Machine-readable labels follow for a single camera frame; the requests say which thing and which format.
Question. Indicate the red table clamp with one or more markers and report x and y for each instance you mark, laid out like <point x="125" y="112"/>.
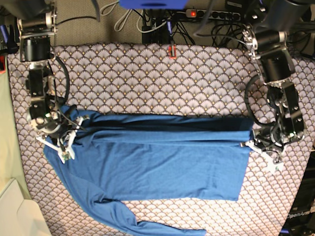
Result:
<point x="172" y="51"/>

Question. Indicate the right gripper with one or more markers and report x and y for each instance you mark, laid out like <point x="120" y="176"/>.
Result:
<point x="48" y="124"/>

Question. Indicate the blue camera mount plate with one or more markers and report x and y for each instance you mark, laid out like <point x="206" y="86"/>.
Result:
<point x="153" y="4"/>

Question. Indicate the blue handled clamp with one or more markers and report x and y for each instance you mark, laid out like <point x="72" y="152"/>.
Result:
<point x="9" y="40"/>

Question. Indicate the black OpenArm case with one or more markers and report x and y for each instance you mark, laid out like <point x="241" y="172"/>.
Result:
<point x="301" y="218"/>

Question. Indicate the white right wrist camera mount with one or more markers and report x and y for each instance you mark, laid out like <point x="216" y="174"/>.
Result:
<point x="62" y="144"/>

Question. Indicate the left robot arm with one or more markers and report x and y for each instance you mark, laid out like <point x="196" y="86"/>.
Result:
<point x="265" y="28"/>

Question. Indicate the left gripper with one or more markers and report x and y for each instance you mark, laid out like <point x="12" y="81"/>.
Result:
<point x="270" y="140"/>

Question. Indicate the blue long-sleeve T-shirt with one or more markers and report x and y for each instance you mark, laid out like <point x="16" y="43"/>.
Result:
<point x="122" y="158"/>

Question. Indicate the fan-patterned tablecloth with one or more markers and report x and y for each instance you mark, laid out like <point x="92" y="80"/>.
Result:
<point x="126" y="78"/>

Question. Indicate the light green cloth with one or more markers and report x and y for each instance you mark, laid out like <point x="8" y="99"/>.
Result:
<point x="10" y="156"/>

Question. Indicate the black power strip red switch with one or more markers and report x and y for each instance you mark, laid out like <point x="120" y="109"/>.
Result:
<point x="215" y="15"/>

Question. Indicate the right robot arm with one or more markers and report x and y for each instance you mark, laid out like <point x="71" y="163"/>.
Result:
<point x="36" y="24"/>

